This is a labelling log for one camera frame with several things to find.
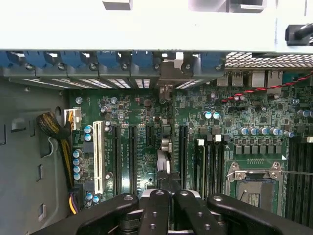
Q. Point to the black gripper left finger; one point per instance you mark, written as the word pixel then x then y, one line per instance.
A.
pixel 156 215

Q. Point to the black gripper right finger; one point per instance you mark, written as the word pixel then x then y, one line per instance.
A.
pixel 190 215

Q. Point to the CPU socket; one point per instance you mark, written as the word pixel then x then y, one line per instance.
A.
pixel 254 195

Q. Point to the metal socket cover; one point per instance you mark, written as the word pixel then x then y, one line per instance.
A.
pixel 256 174

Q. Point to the short black expansion slot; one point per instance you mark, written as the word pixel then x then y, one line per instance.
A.
pixel 150 135

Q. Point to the white PCI slot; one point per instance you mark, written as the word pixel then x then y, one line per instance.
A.
pixel 99 156

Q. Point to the green motherboard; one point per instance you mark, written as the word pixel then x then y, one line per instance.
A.
pixel 137 117

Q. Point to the thin metal locking lever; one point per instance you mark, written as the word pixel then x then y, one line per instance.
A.
pixel 298 173

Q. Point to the white power connector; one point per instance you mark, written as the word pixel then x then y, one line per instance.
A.
pixel 73 118

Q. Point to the metal USB port block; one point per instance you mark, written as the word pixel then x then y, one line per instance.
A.
pixel 230 78

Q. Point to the metal ethernet port block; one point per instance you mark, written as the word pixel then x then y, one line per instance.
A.
pixel 266 80

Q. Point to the blue slot retainer clip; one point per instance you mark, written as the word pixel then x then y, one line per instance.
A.
pixel 211 60
pixel 107 60
pixel 39 58
pixel 141 60
pixel 14 58
pixel 73 59

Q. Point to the open black PC case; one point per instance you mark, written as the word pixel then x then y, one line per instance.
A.
pixel 146 29

